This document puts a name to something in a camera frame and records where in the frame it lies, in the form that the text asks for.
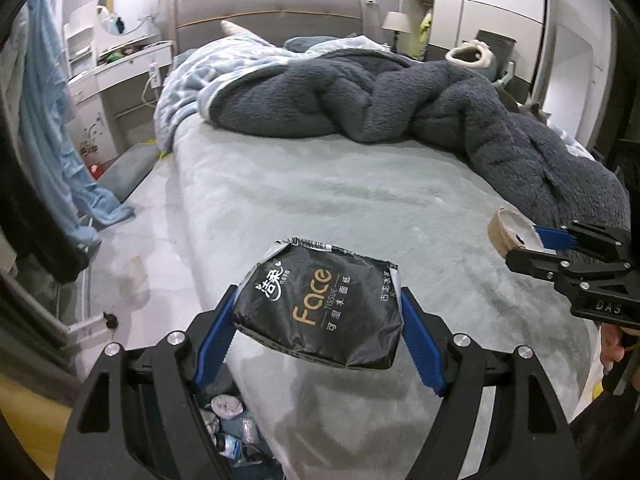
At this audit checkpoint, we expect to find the dark grey fleece blanket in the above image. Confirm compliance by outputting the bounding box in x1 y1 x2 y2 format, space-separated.
200 50 631 229

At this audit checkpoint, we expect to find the bedside table lamp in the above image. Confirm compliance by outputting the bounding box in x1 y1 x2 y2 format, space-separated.
382 11 411 53

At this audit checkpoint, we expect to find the grey upholstered headboard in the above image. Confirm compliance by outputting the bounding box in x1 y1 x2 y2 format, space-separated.
167 0 367 53

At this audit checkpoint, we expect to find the blue white patterned quilt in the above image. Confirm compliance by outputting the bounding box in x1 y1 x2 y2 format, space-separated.
154 32 390 153

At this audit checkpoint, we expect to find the small cardboard tape ring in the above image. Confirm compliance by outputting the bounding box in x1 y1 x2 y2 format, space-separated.
487 206 544 260

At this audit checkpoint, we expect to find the white wardrobe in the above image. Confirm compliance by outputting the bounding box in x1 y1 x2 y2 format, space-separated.
400 0 556 100

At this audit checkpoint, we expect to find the grey green bed sheet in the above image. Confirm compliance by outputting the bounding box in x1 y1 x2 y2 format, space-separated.
174 117 598 479

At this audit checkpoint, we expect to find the person's right hand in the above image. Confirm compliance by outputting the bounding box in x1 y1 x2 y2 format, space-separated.
600 324 634 373

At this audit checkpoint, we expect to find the light blue hanging cloth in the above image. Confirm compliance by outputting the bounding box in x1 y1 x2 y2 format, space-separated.
18 0 134 256

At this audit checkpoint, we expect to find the black tissue pack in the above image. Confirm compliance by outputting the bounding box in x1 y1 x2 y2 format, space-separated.
232 237 404 370

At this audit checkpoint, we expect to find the cream plush pet bed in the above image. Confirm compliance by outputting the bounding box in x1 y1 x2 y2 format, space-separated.
445 39 498 81

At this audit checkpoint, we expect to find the dark trash bin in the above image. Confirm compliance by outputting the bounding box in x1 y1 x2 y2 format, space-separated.
196 385 286 480

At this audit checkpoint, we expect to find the white dressing desk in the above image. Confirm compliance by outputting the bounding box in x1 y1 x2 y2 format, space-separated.
63 2 174 167

